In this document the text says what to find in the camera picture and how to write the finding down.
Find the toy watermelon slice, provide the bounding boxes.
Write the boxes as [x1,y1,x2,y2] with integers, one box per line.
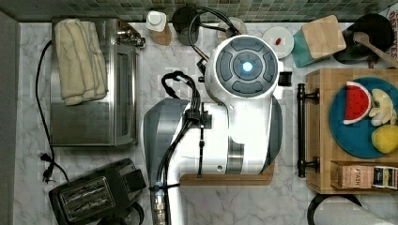
[344,82,371,125]

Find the teal canister with wooden lid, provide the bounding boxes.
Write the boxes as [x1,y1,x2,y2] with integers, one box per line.
[292,15,346,68]

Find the toy peeled banana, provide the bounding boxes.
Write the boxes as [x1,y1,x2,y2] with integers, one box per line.
[369,89,397,127]

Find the blue round plate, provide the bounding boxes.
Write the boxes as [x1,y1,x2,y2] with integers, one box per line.
[329,77,398,158]

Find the black yellow tea box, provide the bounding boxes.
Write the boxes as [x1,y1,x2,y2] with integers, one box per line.
[373,166,397,189]

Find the black two-slot toaster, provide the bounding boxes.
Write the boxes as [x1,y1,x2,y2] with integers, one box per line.
[49,158,146,225]

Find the brown Stash tea box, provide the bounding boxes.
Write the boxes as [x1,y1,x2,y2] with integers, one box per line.
[335,165,374,188]

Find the wooden drawer cabinet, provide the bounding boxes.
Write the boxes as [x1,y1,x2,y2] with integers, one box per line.
[305,68,398,194]

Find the black power cord with plug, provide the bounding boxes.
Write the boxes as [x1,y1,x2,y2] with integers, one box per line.
[34,39,70,184]

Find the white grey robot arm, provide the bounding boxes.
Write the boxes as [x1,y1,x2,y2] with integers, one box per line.
[142,35,283,225]

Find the stainless steel toaster oven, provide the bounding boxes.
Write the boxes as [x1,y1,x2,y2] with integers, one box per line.
[50,18,145,147]

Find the white-capped brown bottle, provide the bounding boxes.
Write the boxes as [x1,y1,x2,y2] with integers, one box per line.
[145,10,171,46]

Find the dark glass cup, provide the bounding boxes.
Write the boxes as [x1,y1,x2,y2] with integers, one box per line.
[172,7,200,46]

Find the white round lidded container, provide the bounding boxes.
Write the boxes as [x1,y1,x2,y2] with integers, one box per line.
[262,26,295,59]

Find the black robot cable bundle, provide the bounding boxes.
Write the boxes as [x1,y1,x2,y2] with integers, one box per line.
[148,6,242,225]

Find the round black object bottom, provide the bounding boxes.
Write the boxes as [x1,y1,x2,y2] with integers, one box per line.
[104,202,145,225]

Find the clear jar with brown contents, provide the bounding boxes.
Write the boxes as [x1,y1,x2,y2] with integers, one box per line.
[217,17,248,42]

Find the toy yellow lemon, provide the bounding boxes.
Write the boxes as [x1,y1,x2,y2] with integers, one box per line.
[371,125,398,154]

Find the wooden spoon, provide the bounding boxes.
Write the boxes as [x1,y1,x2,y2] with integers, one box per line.
[353,32,398,68]

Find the cream folded towel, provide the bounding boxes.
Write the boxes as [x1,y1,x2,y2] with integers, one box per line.
[54,19,108,106]

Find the black drawer handle bar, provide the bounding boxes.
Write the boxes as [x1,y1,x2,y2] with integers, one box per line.
[297,83,320,178]

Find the wooden cutting board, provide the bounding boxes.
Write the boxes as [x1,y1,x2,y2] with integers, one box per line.
[180,163,275,186]

